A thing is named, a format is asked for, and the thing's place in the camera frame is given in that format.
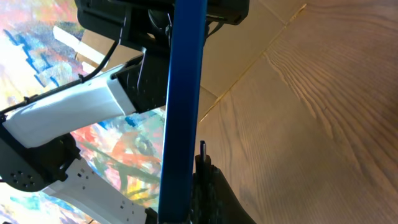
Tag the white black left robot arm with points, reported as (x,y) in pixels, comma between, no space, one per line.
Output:
(38,151)

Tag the blue Galaxy smartphone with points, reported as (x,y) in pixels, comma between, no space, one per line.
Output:
(188,38)

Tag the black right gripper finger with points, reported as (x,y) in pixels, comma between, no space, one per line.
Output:
(213,200)

